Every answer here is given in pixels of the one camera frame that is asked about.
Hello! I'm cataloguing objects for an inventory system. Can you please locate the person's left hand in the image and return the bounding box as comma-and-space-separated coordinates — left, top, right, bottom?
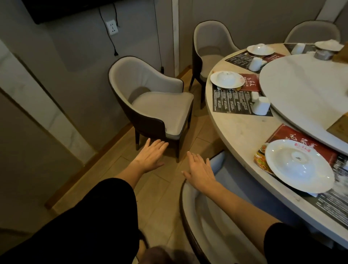
133, 138, 169, 173

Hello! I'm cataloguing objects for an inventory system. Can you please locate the person's right hand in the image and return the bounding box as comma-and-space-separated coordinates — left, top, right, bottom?
182, 151, 218, 195

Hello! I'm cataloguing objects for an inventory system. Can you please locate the person's left forearm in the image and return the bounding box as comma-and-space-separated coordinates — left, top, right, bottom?
114, 160, 148, 190

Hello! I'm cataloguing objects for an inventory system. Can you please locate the person's right forearm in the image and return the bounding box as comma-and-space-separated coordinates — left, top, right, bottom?
206, 181, 283, 256

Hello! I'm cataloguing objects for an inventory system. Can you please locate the grey upholstered armchair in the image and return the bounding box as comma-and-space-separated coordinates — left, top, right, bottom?
284, 20, 341, 44
189, 20, 240, 110
108, 56, 194, 164
179, 151, 324, 264

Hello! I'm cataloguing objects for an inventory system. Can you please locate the brown wooden skirting board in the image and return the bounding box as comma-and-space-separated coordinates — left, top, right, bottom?
44, 123, 134, 210

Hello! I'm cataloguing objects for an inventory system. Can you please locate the white round plate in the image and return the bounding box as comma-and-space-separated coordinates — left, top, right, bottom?
210, 71, 246, 90
246, 44, 275, 57
265, 139, 335, 194
314, 39, 345, 52

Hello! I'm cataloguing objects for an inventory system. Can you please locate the person's shoe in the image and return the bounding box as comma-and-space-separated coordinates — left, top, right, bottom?
137, 231, 176, 264

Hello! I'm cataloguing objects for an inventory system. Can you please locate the person's black left sleeve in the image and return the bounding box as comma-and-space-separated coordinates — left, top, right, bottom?
0, 178, 141, 264

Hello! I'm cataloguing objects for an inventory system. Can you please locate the person's black sleeve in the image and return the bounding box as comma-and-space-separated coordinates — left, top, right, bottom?
263, 222, 348, 264
0, 178, 141, 264

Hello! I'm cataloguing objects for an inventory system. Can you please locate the person's black right sleeve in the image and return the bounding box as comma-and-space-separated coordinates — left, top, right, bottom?
263, 222, 348, 264

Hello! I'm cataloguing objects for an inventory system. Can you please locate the white marble turntable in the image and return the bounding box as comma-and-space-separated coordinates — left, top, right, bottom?
258, 53, 348, 157

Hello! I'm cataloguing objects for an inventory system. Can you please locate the brown wooden box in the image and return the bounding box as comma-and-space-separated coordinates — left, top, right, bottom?
326, 112, 348, 144
332, 43, 348, 65

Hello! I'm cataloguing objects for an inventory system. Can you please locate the small metal pot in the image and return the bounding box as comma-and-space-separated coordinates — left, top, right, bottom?
314, 49, 335, 61

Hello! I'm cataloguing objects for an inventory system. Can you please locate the thin black cable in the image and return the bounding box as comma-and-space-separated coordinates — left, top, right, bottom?
153, 0, 165, 75

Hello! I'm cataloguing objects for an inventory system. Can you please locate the white vertical wall trim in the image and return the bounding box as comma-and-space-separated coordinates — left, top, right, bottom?
171, 0, 180, 77

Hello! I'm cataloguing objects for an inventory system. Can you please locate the black power cable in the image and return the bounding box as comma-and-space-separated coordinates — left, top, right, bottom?
98, 7, 119, 57

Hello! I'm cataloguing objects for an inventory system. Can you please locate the white wall socket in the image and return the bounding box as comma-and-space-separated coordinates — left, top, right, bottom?
105, 19, 119, 36

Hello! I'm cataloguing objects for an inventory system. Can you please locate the black wall television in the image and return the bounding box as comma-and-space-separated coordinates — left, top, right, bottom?
21, 0, 121, 25

